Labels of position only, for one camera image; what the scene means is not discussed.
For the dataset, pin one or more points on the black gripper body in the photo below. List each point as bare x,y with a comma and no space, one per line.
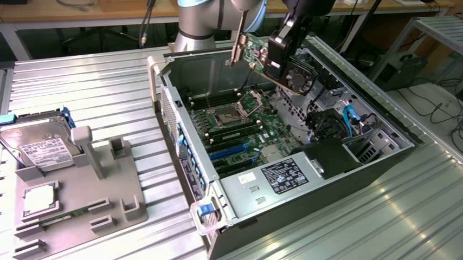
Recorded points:
311,6

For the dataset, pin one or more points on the green graphics card with fan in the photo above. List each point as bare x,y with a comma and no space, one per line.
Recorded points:
255,51

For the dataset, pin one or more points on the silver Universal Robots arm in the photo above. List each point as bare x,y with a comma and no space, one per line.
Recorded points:
199,24

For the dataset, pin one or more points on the metal socket cover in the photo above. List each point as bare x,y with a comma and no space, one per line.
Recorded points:
252,103

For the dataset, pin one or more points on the metal disk bay cage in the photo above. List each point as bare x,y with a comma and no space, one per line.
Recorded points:
296,108

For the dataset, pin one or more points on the thin locking lever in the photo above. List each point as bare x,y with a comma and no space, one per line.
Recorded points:
208,100

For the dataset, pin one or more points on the CPU socket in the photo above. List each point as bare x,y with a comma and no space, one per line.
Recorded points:
228,117

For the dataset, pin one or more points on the green motherboard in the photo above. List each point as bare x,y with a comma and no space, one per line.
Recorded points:
271,130

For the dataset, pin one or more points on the installed RAM stick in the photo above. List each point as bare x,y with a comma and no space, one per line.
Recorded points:
235,134

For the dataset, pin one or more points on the black box device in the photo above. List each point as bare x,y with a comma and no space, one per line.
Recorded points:
402,73

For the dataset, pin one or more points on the silver chipset heatsink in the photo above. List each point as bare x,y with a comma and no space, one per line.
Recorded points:
272,153

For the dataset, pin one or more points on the blue expansion slot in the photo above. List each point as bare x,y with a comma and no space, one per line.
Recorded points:
228,152

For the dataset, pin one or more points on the blue card retention clips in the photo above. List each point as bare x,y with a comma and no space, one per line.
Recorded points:
183,142

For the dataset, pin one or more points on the black tripod base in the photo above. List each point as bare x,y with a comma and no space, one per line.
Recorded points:
102,33

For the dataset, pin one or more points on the wooden desk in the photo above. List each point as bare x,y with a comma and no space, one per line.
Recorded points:
108,12

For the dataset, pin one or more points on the grey power supply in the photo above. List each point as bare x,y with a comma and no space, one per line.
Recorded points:
252,195

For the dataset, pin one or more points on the open PC case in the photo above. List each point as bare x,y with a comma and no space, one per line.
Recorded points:
362,195

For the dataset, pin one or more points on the blue case latch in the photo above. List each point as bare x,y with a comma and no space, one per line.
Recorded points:
204,210

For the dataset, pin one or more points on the blue disk carrier tray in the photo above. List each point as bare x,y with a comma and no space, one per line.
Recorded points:
68,116

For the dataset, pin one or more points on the silver hard disk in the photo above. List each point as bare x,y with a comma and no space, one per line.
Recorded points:
36,146

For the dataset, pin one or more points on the grey parts rack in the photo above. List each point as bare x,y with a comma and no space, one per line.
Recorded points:
79,195

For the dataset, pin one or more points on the silver CPU chip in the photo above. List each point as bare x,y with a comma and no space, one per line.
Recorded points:
39,199

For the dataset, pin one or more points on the green RAM stick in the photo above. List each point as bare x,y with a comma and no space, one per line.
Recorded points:
62,218

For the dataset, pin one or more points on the metal slat frame table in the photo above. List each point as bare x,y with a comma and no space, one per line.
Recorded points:
444,29

